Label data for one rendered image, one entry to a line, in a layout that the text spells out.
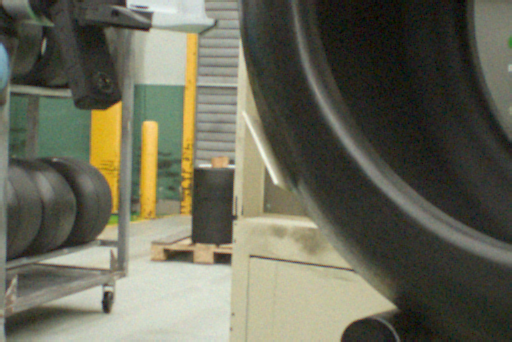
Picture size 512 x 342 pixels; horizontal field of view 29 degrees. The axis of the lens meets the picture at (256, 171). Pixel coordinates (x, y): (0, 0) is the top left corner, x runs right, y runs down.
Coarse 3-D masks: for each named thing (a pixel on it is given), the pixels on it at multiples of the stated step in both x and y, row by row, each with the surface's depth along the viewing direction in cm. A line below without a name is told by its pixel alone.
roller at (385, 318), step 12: (384, 312) 70; (396, 312) 71; (360, 324) 68; (372, 324) 68; (384, 324) 68; (396, 324) 69; (408, 324) 70; (420, 324) 71; (348, 336) 69; (360, 336) 68; (372, 336) 68; (384, 336) 67; (396, 336) 68; (408, 336) 69; (420, 336) 70; (432, 336) 71
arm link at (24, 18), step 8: (8, 0) 99; (16, 0) 99; (24, 0) 98; (8, 8) 100; (16, 8) 99; (24, 8) 99; (32, 8) 99; (16, 16) 101; (24, 16) 100; (32, 16) 99; (40, 24) 101; (48, 24) 101
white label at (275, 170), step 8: (248, 120) 71; (256, 120) 74; (256, 128) 73; (256, 136) 71; (264, 136) 74; (256, 144) 71; (264, 144) 72; (264, 152) 71; (272, 152) 74; (264, 160) 71; (272, 160) 72; (272, 168) 71; (280, 168) 74; (272, 176) 70; (280, 176) 72; (280, 184) 71; (288, 184) 74
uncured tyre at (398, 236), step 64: (256, 0) 71; (320, 0) 84; (384, 0) 92; (448, 0) 92; (256, 64) 71; (320, 64) 69; (384, 64) 92; (448, 64) 92; (320, 128) 68; (384, 128) 89; (448, 128) 92; (320, 192) 68; (384, 192) 65; (448, 192) 89; (384, 256) 65; (448, 256) 62; (448, 320) 64
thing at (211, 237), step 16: (224, 160) 761; (208, 176) 708; (224, 176) 710; (192, 192) 723; (208, 192) 709; (224, 192) 710; (192, 208) 721; (208, 208) 709; (224, 208) 711; (192, 224) 721; (208, 224) 710; (224, 224) 712; (160, 240) 725; (176, 240) 729; (192, 240) 720; (208, 240) 710; (224, 240) 713; (160, 256) 717; (208, 256) 708; (224, 256) 740
